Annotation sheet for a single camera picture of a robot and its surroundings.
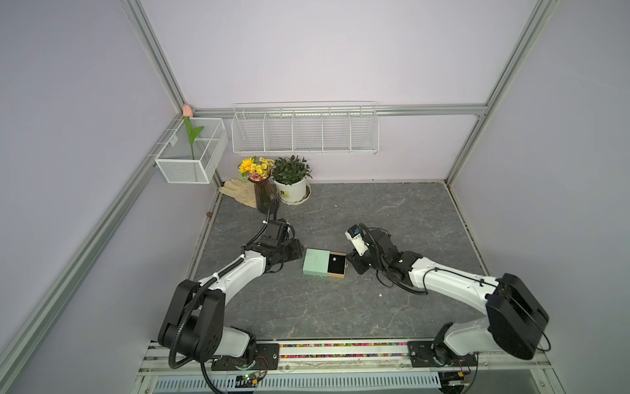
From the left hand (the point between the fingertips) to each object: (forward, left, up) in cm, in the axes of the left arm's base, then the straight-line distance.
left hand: (300, 251), depth 89 cm
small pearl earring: (-2, -12, -4) cm, 13 cm away
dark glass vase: (+26, +14, +3) cm, 30 cm away
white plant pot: (+30, +3, -2) cm, 30 cm away
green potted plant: (+32, +2, +11) cm, 34 cm away
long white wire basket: (+44, -4, +22) cm, 49 cm away
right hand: (-3, -18, +2) cm, 18 cm away
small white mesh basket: (+21, +38, +29) cm, 51 cm away
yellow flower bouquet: (+26, +15, +17) cm, 35 cm away
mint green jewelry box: (-3, -9, -5) cm, 10 cm away
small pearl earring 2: (-16, -27, -6) cm, 32 cm away
